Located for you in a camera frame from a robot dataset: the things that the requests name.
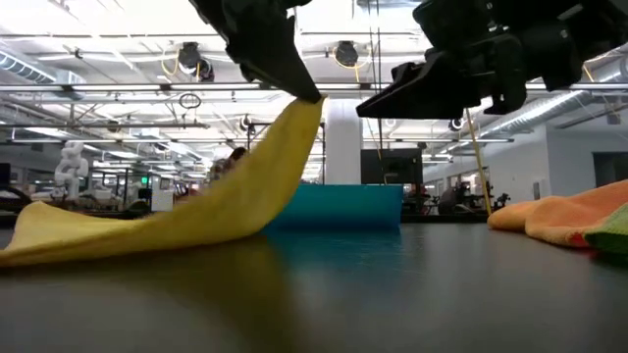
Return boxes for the blue plastic bin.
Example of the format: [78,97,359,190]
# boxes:
[262,182,404,232]

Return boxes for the orange microfiber towel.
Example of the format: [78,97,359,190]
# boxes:
[487,178,628,250]

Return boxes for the white column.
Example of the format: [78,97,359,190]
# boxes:
[325,97,365,185]

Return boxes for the black table frame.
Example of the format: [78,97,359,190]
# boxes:
[400,212,492,226]

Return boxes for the white robot figure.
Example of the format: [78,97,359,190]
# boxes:
[52,139,90,203]

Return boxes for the person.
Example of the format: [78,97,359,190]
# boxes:
[209,145,249,183]

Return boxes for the yellow hanging cable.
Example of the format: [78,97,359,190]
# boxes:
[463,106,494,217]

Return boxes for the silver ventilation duct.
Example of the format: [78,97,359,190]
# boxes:
[0,51,59,85]
[478,58,628,141]

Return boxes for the black hanging cable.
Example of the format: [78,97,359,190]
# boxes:
[367,0,387,186]

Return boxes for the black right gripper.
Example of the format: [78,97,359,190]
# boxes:
[354,0,586,120]

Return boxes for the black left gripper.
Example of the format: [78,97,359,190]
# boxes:
[188,0,324,105]

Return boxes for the green microfiber towel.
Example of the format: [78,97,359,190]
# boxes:
[582,201,628,257]

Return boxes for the black display screen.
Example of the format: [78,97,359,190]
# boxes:
[360,147,425,186]

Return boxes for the yellow microfiber towel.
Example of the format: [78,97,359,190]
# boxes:
[0,96,326,269]

